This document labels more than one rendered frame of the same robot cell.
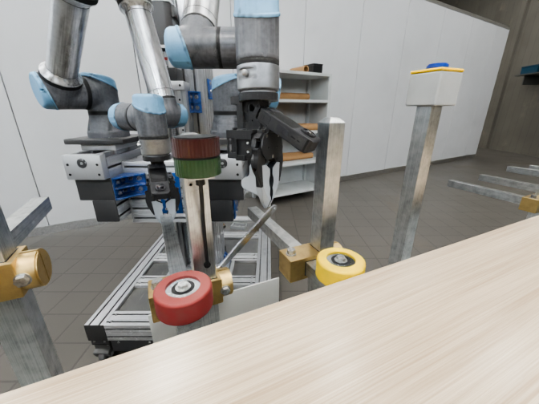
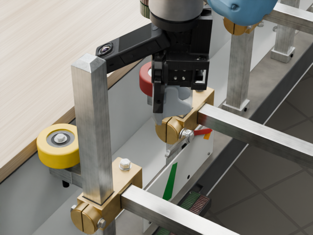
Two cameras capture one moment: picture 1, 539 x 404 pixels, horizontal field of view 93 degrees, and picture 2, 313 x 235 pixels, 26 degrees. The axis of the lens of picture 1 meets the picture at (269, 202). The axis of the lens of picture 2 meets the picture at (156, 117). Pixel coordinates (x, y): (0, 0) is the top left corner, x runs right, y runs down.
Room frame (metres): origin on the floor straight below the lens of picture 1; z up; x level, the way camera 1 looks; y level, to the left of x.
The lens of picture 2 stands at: (1.17, -0.44, 1.65)
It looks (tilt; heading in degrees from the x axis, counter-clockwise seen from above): 39 degrees down; 147
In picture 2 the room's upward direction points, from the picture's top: straight up
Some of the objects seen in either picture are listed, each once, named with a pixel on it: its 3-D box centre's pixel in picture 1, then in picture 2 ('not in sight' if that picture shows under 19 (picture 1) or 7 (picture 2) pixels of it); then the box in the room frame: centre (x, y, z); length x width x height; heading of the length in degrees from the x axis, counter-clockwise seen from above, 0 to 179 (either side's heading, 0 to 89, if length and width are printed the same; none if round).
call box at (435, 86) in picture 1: (432, 90); not in sight; (0.59, -0.35, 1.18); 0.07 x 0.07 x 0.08; 25
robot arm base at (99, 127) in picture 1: (107, 123); not in sight; (1.09, 0.66, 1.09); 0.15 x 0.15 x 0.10
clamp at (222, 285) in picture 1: (192, 291); (184, 113); (0.37, 0.13, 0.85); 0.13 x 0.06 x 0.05; 115
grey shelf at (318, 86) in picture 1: (289, 139); not in sight; (3.40, -0.26, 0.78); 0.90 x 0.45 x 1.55; 120
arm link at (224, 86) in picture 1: (228, 92); not in sight; (1.09, 0.16, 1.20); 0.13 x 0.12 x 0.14; 91
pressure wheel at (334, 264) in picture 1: (338, 284); (63, 161); (0.37, -0.12, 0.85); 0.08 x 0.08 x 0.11
